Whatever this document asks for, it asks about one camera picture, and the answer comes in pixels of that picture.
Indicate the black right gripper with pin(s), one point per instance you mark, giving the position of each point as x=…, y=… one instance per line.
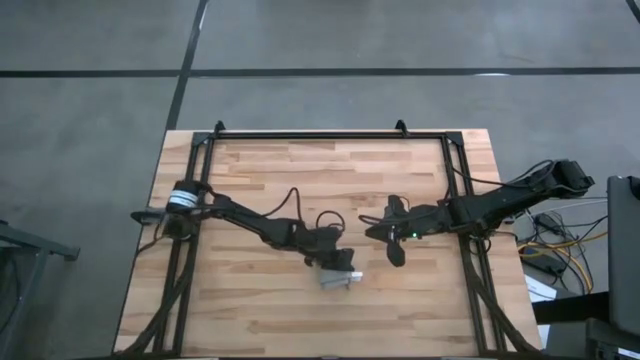
x=405, y=225

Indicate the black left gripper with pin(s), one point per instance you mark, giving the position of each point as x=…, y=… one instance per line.
x=327, y=247

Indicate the grey microfiber towel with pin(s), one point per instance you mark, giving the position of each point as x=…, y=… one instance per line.
x=335, y=279

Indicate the white handwritten paper tag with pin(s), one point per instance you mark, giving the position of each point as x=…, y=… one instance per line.
x=356, y=275

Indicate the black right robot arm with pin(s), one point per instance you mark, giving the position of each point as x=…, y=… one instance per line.
x=505, y=200

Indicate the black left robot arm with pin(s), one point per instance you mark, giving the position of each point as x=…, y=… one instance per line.
x=235, y=215

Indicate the black power adapter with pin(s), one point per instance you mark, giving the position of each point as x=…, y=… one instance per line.
x=547, y=222
x=547, y=262

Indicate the white paper sheet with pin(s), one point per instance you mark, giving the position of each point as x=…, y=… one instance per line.
x=540, y=290

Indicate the black crossbar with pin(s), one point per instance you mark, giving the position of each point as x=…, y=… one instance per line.
x=570, y=307

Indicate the dark grey equipment case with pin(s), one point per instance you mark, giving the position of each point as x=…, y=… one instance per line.
x=625, y=250

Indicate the dark box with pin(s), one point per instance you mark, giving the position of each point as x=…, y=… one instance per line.
x=612, y=340

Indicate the black aluminium table frame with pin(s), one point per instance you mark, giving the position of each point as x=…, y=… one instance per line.
x=320, y=135

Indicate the grey metal cart frame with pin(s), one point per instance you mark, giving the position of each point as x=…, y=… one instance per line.
x=30, y=250

